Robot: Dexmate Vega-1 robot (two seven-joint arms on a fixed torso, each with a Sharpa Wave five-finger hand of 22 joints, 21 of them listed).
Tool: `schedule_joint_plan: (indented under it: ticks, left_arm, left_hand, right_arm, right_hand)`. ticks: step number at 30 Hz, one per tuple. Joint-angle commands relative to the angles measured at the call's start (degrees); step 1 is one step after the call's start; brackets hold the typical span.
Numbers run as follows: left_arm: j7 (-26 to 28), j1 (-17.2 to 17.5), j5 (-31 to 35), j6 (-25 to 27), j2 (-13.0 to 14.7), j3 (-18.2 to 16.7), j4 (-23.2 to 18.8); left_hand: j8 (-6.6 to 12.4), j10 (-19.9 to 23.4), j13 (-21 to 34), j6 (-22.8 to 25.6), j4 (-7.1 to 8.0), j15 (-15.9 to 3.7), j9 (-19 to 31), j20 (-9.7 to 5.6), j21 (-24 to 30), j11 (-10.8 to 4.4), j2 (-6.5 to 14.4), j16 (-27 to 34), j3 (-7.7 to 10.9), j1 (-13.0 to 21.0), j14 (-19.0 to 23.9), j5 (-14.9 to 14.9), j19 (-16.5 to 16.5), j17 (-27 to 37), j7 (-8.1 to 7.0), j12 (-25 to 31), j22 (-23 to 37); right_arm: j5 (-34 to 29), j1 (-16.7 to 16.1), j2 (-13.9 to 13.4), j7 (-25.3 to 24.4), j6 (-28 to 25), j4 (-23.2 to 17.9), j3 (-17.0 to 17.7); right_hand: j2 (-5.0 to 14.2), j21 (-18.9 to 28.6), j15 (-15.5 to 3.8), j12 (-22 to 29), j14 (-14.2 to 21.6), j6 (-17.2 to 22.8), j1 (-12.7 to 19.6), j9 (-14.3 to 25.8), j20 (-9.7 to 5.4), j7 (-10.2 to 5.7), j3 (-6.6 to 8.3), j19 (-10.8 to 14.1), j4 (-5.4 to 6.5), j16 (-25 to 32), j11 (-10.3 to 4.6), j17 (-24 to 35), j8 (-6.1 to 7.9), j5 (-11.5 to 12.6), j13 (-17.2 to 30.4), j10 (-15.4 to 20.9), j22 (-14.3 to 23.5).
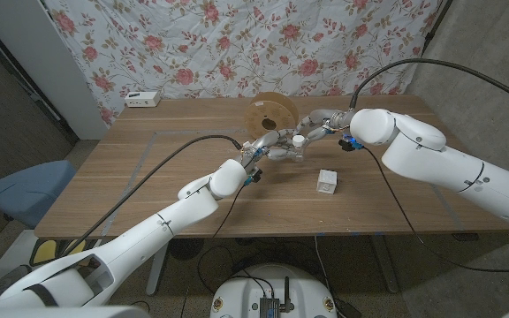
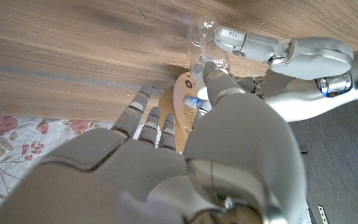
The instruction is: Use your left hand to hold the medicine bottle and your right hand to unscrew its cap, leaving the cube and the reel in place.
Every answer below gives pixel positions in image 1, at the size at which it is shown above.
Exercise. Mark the blue padded stool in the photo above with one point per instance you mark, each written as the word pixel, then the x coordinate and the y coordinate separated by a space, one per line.
pixel 33 190

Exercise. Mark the white board with yellow patches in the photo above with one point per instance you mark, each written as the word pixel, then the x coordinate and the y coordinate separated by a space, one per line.
pixel 47 251

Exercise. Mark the cardboard filament reel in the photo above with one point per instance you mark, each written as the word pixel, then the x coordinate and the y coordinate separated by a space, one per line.
pixel 259 117

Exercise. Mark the black round floor disc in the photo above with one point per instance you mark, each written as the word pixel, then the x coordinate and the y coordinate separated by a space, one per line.
pixel 186 248

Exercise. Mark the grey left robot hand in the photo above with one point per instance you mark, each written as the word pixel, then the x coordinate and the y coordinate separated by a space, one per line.
pixel 265 143

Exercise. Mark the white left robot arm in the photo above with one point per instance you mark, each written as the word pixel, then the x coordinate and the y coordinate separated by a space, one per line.
pixel 148 234

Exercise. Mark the black electronics module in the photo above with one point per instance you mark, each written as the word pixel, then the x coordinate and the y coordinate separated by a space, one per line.
pixel 270 307

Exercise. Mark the white bottle cap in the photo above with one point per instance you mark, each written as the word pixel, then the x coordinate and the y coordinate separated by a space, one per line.
pixel 298 140

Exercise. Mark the white wall panel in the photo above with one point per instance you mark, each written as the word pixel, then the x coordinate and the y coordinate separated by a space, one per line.
pixel 38 57

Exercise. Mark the floral backdrop cloth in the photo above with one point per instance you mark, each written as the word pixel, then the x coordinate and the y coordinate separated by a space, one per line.
pixel 245 44

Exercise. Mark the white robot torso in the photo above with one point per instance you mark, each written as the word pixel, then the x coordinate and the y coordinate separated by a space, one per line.
pixel 245 291

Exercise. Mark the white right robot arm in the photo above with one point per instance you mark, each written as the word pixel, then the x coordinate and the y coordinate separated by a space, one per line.
pixel 435 163

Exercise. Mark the grey table leg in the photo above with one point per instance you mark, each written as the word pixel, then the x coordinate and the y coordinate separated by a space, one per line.
pixel 385 265

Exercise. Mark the white table leg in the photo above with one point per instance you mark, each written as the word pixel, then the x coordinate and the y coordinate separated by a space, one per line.
pixel 156 278

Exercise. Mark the white power strip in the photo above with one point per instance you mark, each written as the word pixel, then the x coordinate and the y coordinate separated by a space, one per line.
pixel 142 99

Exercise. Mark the white cube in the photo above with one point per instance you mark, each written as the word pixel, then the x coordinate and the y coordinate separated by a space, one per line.
pixel 327 182

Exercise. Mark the black backdrop stand pole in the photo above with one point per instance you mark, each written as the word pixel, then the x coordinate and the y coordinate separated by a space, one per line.
pixel 435 26

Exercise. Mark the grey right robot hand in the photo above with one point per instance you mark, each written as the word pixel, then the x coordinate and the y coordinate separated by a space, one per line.
pixel 329 119

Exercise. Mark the clear medicine bottle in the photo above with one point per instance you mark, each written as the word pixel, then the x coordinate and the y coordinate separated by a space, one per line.
pixel 299 152

